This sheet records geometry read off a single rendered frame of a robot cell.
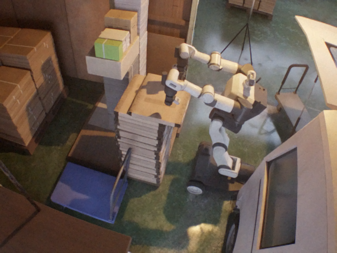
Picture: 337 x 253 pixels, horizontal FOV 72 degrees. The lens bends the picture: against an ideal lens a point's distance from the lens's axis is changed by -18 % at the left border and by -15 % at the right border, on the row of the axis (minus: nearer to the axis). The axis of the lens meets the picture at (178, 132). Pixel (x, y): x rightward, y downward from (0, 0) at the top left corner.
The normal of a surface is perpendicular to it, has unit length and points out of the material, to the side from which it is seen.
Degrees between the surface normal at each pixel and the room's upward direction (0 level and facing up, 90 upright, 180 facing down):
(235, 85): 26
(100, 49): 90
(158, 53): 90
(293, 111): 0
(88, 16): 90
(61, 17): 90
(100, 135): 0
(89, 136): 0
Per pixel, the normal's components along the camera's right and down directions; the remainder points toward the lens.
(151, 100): 0.10, -0.61
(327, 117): -0.29, -0.66
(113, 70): -0.24, 0.76
